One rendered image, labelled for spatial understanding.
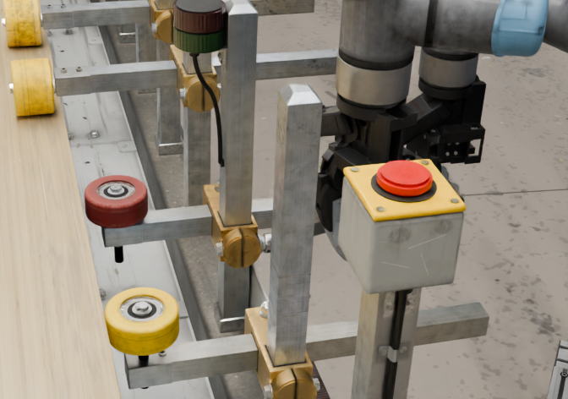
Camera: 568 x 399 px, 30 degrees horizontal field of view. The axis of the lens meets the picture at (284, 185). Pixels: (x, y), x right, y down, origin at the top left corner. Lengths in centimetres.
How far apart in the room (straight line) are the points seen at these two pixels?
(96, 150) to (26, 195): 68
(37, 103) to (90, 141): 56
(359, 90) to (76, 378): 40
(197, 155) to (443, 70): 42
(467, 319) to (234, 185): 33
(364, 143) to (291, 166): 10
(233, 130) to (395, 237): 56
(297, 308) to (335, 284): 161
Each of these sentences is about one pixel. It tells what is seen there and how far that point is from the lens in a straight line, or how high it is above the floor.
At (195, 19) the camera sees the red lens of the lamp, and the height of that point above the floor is 116.
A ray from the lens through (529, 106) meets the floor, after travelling 378.
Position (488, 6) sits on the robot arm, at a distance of 99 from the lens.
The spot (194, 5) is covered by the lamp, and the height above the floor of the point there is 117.
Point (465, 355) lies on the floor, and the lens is 256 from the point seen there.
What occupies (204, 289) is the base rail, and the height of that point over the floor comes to 70.
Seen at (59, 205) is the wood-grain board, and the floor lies 90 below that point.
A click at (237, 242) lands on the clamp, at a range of 132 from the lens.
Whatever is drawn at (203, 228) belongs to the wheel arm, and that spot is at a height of 84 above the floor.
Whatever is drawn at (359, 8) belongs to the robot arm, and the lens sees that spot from 100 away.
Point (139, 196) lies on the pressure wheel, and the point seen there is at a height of 91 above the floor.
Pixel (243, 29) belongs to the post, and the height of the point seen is 114.
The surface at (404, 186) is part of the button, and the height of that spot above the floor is 123.
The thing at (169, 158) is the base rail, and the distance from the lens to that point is 183.
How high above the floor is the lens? 161
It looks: 31 degrees down
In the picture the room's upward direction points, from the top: 3 degrees clockwise
